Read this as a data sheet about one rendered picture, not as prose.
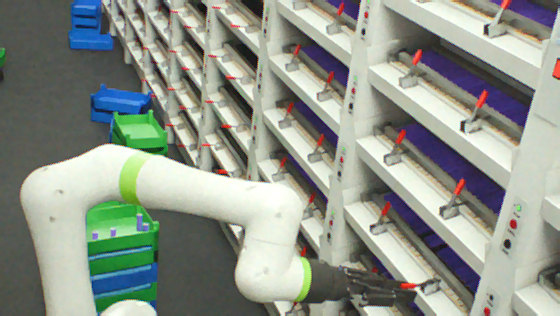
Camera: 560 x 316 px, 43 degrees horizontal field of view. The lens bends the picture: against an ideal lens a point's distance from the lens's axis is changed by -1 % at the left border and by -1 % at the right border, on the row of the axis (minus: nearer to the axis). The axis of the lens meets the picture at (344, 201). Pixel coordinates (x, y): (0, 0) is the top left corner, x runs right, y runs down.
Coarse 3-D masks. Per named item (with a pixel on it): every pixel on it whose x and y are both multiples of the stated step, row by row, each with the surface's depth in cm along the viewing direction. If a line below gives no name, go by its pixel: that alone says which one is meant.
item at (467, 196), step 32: (384, 128) 185; (416, 128) 184; (384, 160) 174; (416, 160) 173; (448, 160) 169; (416, 192) 162; (448, 192) 161; (480, 192) 157; (448, 224) 151; (480, 224) 149; (480, 256) 141
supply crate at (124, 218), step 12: (132, 204) 253; (96, 216) 247; (108, 216) 250; (120, 216) 252; (132, 216) 255; (144, 216) 251; (96, 228) 244; (108, 228) 246; (120, 228) 247; (132, 228) 248; (156, 228) 240; (96, 240) 229; (108, 240) 231; (120, 240) 234; (132, 240) 236; (144, 240) 239; (156, 240) 242; (96, 252) 231
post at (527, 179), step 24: (528, 120) 125; (528, 144) 125; (552, 144) 120; (528, 168) 126; (552, 168) 120; (528, 192) 126; (504, 216) 132; (528, 216) 126; (528, 240) 127; (552, 240) 129; (504, 264) 133; (528, 264) 130; (480, 288) 141; (504, 288) 134; (504, 312) 134
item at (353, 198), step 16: (352, 192) 194; (368, 192) 194; (384, 192) 199; (352, 208) 194; (352, 224) 193; (368, 224) 187; (368, 240) 184; (384, 240) 180; (400, 240) 180; (384, 256) 176; (400, 256) 174; (416, 256) 174; (400, 272) 169; (416, 272) 169; (432, 272) 168; (416, 288) 164; (448, 288) 163; (432, 304) 159; (448, 304) 158
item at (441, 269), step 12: (384, 204) 190; (396, 216) 184; (408, 228) 179; (408, 240) 179; (420, 240) 175; (420, 252) 173; (432, 252) 171; (432, 264) 168; (444, 264) 166; (444, 276) 164; (444, 288) 162; (456, 288) 159; (456, 300) 158; (468, 300) 155
